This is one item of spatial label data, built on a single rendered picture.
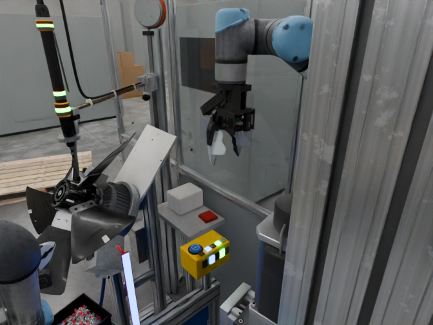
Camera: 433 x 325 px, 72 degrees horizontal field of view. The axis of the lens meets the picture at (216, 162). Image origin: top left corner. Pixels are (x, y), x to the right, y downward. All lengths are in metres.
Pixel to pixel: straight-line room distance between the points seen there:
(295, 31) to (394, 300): 0.42
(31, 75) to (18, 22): 0.89
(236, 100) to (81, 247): 0.68
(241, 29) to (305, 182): 0.48
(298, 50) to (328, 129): 0.34
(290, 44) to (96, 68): 6.38
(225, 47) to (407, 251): 0.54
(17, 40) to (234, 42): 5.99
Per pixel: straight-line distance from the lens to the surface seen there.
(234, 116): 0.69
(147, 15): 1.66
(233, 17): 0.69
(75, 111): 1.13
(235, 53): 0.69
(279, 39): 0.56
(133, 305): 1.10
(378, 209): 0.25
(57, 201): 1.28
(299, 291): 0.33
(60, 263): 1.31
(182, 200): 1.62
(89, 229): 1.10
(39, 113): 6.70
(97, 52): 6.83
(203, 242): 1.14
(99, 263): 1.24
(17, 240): 0.65
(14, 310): 0.86
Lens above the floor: 1.79
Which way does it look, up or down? 24 degrees down
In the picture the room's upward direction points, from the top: straight up
